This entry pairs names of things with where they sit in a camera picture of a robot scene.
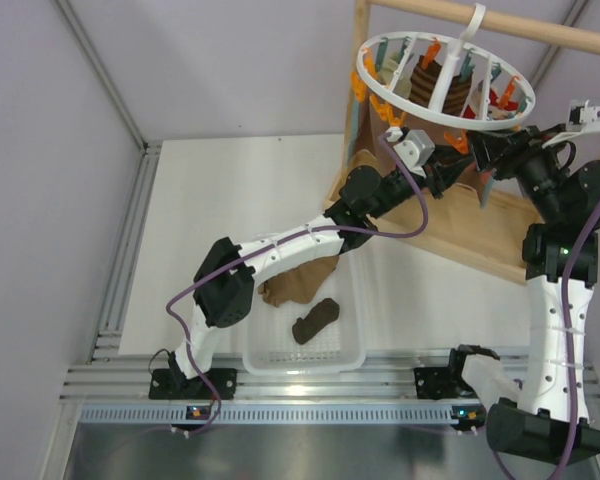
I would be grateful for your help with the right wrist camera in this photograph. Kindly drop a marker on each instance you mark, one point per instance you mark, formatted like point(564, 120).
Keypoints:
point(583, 117)

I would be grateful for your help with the white plastic basket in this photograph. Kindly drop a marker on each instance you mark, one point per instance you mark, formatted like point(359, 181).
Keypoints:
point(270, 348)

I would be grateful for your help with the wooden hanging rack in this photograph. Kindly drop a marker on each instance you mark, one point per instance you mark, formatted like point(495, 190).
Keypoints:
point(486, 239)

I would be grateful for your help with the orange clip front left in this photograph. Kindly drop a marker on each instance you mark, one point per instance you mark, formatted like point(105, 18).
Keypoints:
point(458, 141)

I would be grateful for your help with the red white sock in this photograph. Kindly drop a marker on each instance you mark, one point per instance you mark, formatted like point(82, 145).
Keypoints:
point(496, 110)

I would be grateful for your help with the striped brown sock right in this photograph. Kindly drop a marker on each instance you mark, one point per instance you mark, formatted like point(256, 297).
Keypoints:
point(456, 96)

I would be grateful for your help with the light blue sock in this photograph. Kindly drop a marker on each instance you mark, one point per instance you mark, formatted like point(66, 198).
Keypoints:
point(487, 182)

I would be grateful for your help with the tan sock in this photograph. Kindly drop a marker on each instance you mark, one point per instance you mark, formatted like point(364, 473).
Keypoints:
point(298, 285)

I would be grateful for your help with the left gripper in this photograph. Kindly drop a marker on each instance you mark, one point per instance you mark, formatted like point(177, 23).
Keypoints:
point(441, 185)

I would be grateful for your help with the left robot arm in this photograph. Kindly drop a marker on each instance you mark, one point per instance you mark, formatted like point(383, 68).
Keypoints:
point(223, 287)

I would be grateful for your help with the cream sock on hanger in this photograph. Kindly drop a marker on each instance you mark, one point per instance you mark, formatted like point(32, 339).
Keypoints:
point(402, 83)

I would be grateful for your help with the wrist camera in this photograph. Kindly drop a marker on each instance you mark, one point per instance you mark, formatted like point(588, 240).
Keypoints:
point(409, 149)
point(583, 117)

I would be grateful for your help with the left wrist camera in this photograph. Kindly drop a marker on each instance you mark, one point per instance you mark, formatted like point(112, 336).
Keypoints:
point(409, 149)

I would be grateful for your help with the white round clip hanger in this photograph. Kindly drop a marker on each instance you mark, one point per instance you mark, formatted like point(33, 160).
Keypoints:
point(458, 56)

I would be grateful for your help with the slotted metal rail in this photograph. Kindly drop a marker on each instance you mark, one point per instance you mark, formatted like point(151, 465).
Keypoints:
point(283, 414)

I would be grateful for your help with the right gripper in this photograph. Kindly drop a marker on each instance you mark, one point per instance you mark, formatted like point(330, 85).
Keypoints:
point(511, 146)

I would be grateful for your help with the striped brown sock left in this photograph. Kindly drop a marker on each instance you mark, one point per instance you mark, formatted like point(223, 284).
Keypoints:
point(423, 80)

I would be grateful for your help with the brown printed cloth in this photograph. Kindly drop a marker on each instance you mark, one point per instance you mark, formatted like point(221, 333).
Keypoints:
point(364, 146)

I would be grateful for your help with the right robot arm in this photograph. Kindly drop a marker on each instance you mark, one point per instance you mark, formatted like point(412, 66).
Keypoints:
point(545, 418)

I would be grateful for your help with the striped brown sock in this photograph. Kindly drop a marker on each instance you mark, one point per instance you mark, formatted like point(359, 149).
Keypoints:
point(456, 96)
point(423, 80)

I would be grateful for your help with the dark brown sock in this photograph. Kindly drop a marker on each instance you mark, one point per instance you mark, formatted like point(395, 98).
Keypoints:
point(324, 313)
point(450, 158)

